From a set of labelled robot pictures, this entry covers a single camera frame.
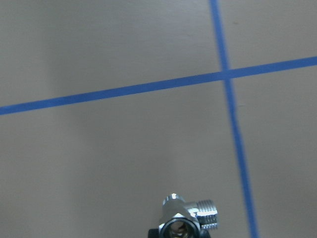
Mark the chrome valve fitting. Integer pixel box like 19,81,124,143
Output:
158,193,218,238

